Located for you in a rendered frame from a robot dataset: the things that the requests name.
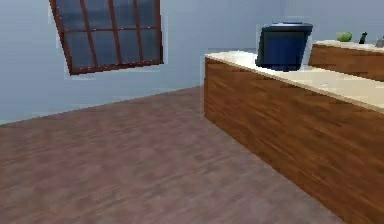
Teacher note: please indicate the brown framed window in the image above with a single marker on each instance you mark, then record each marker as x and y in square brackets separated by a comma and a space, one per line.
[110, 33]

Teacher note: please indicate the small grey object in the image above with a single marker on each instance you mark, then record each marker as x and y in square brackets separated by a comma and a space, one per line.
[380, 42]

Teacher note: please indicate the green round fruit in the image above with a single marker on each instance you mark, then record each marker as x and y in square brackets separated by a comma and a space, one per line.
[344, 36]

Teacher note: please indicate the wooden counter with pale top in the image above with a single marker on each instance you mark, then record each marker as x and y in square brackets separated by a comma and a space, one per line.
[346, 60]

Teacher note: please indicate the wooden kitchen counter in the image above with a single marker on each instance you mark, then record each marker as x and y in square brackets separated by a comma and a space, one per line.
[300, 126]

